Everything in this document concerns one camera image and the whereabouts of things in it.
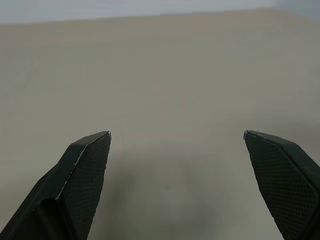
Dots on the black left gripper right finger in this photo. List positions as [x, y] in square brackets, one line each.
[287, 185]

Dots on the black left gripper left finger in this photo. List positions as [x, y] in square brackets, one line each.
[62, 190]

